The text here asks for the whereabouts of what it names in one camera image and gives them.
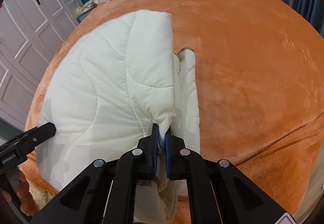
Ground white quilted duvet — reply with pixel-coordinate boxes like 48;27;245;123
36;9;201;224

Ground person's left hand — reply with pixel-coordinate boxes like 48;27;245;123
16;170;38;216

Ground orange plush bed blanket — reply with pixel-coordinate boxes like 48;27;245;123
25;0;323;215

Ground white panelled wardrobe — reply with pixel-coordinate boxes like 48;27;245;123
1;0;81;130

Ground dark blue nightstand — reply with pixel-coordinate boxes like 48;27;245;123
77;10;92;23

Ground cream items on nightstand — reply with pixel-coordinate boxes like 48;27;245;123
76;0;97;16

